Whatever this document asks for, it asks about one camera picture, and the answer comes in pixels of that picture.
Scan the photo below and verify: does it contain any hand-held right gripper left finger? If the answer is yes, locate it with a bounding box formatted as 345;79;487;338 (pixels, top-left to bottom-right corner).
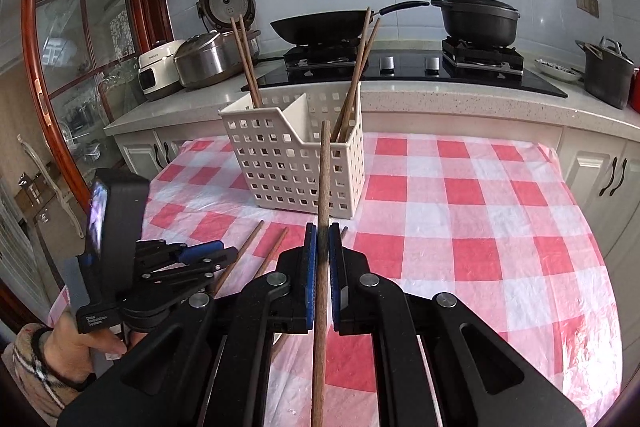
57;222;321;427

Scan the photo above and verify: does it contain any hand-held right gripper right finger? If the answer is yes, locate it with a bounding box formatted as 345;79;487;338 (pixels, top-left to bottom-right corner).
327;222;589;427

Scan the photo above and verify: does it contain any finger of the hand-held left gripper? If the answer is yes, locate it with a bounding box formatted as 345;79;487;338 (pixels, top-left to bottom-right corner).
142;249;240;294
136;240;226;269

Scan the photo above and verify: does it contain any brown wooden chopstick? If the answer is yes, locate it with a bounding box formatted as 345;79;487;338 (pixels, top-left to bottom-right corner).
238;14;264;108
332;6;373;142
252;228;290;280
310;121;332;427
341;18;382;142
229;17;260;108
212;221;265;297

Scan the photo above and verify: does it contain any white plastic utensil basket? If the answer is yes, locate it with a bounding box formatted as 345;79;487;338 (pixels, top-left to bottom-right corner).
218;84;365;219

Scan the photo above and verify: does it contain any person's left forearm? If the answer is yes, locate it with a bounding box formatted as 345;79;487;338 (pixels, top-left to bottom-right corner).
0;322;97;427

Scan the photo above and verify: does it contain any person's left hand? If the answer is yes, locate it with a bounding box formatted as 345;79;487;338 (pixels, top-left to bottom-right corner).
50;309;129;379

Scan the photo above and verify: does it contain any white carved chair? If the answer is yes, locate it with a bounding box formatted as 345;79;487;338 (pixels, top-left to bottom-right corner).
17;134;87;239

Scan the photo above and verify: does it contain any white small kitchen appliance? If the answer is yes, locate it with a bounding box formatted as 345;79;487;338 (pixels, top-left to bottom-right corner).
137;39;186;102

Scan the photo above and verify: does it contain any red white checked tablecloth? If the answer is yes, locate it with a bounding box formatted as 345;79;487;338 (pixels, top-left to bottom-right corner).
49;132;627;427

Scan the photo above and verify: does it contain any red wooden glass door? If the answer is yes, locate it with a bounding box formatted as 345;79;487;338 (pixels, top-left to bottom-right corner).
20;0;177;172

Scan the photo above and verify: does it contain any steel rice cooker open lid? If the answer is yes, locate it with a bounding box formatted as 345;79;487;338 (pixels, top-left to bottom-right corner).
173;0;262;89

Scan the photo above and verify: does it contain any speckled stone kitchen counter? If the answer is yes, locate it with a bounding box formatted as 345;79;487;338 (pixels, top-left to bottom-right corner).
103;76;640;144

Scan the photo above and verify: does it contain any black glass gas stove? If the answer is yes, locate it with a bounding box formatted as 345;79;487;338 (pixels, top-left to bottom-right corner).
241;39;570;99

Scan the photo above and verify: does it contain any black wok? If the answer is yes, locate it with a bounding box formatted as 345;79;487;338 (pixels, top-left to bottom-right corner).
269;0;431;46

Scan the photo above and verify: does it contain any black lidded cooking pot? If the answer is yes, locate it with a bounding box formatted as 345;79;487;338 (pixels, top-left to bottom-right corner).
430;0;521;48

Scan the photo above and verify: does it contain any small plate of food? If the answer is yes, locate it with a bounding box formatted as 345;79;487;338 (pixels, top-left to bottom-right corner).
532;58;584;82

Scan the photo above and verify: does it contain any grey lidded stockpot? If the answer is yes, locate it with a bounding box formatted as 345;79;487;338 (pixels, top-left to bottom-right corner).
574;36;636;110

